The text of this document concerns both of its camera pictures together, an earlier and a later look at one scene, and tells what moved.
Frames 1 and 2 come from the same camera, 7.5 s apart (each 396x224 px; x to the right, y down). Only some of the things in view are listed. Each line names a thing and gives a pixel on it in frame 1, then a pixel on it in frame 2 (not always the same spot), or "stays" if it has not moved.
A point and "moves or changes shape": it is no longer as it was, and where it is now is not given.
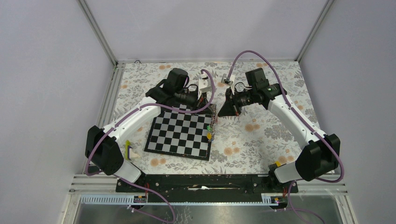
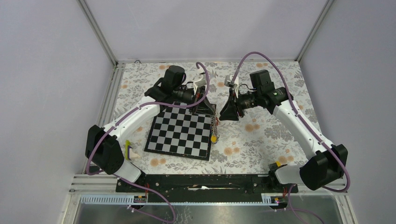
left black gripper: [200, 101] stays
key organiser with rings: [211, 129] moves or changes shape
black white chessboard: [182, 134] stays
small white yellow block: [129, 154] stays
